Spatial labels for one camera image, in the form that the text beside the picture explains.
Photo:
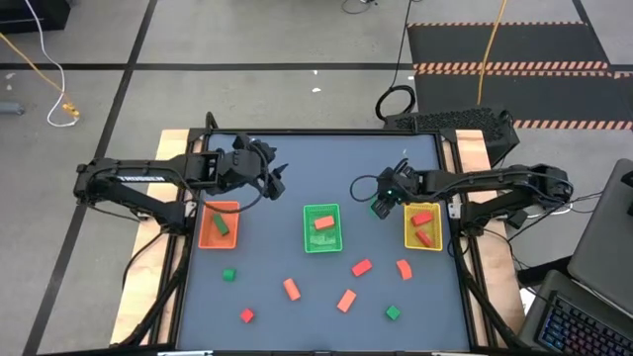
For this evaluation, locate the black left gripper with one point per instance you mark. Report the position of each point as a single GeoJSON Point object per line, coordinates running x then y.
{"type": "Point", "coordinates": [242, 165]}

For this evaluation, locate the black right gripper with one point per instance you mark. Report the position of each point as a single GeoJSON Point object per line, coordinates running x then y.
{"type": "Point", "coordinates": [408, 187]}

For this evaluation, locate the small green block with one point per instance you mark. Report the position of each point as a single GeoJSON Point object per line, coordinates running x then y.
{"type": "Point", "coordinates": [372, 210]}

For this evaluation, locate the red rectangular block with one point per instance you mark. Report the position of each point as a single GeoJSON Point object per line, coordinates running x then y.
{"type": "Point", "coordinates": [422, 218]}
{"type": "Point", "coordinates": [362, 267]}
{"type": "Point", "coordinates": [424, 238]}

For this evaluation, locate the orange rectangular block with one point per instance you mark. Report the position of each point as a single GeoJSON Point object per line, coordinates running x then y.
{"type": "Point", "coordinates": [292, 289]}
{"type": "Point", "coordinates": [346, 300]}
{"type": "Point", "coordinates": [324, 222]}

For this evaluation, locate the long green block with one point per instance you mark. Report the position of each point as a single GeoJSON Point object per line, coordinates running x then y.
{"type": "Point", "coordinates": [221, 224]}

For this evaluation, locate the orange curved block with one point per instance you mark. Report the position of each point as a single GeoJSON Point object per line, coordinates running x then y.
{"type": "Point", "coordinates": [404, 270]}

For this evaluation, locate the green cube block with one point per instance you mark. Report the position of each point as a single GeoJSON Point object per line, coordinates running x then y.
{"type": "Point", "coordinates": [229, 275]}
{"type": "Point", "coordinates": [393, 312]}

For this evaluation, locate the red cube block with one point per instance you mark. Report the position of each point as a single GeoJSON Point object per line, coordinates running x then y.
{"type": "Point", "coordinates": [246, 315]}

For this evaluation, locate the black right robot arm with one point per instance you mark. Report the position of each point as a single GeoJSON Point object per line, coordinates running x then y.
{"type": "Point", "coordinates": [494, 180]}

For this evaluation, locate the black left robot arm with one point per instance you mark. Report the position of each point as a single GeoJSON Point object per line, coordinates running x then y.
{"type": "Point", "coordinates": [148, 173]}

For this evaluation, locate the yellow plastic basket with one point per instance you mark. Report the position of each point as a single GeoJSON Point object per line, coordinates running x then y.
{"type": "Point", "coordinates": [409, 232]}

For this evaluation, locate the green plastic basket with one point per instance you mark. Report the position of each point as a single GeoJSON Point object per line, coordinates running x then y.
{"type": "Point", "coordinates": [321, 242]}

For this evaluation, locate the orange plastic basket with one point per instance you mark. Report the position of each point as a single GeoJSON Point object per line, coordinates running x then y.
{"type": "Point", "coordinates": [210, 237]}

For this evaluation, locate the wooden table board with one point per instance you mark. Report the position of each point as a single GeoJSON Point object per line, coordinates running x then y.
{"type": "Point", "coordinates": [472, 143]}
{"type": "Point", "coordinates": [173, 141]}

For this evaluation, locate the black perforated box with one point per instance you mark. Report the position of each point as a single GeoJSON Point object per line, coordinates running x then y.
{"type": "Point", "coordinates": [460, 118]}

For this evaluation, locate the black mat with orange stripes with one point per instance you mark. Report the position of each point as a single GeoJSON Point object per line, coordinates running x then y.
{"type": "Point", "coordinates": [519, 44]}

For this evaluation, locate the gray laptop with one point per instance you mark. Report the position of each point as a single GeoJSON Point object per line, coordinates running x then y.
{"type": "Point", "coordinates": [603, 237]}

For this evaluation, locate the black computer keyboard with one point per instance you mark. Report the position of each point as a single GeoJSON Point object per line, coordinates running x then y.
{"type": "Point", "coordinates": [573, 326]}

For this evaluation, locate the gray cylinder object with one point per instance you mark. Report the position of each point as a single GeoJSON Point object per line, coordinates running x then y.
{"type": "Point", "coordinates": [11, 108]}

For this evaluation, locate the black computer tower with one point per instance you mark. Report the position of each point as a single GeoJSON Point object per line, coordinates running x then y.
{"type": "Point", "coordinates": [29, 15]}

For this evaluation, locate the black table frame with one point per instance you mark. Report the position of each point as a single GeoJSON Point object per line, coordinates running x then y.
{"type": "Point", "coordinates": [321, 131]}

